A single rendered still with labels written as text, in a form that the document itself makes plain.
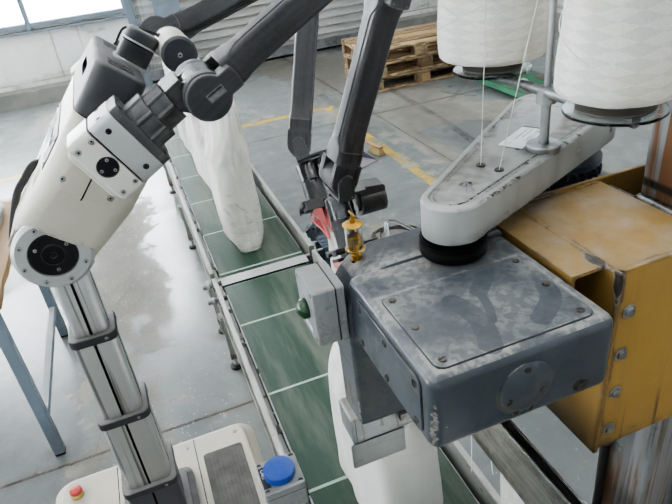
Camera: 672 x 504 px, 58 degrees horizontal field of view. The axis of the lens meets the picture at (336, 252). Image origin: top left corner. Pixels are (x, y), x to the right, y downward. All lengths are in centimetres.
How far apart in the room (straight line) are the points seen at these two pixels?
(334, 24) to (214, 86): 775
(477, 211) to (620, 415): 39
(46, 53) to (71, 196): 711
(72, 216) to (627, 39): 99
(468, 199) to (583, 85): 19
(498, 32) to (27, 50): 763
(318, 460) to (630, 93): 138
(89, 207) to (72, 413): 175
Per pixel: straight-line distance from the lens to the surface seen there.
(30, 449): 283
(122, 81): 118
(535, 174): 89
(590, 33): 73
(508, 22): 92
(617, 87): 74
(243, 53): 104
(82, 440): 274
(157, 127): 103
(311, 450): 186
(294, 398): 202
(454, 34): 94
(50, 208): 127
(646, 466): 129
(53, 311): 324
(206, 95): 102
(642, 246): 87
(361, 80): 114
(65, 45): 827
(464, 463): 178
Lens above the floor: 176
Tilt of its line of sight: 30 degrees down
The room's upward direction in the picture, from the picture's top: 7 degrees counter-clockwise
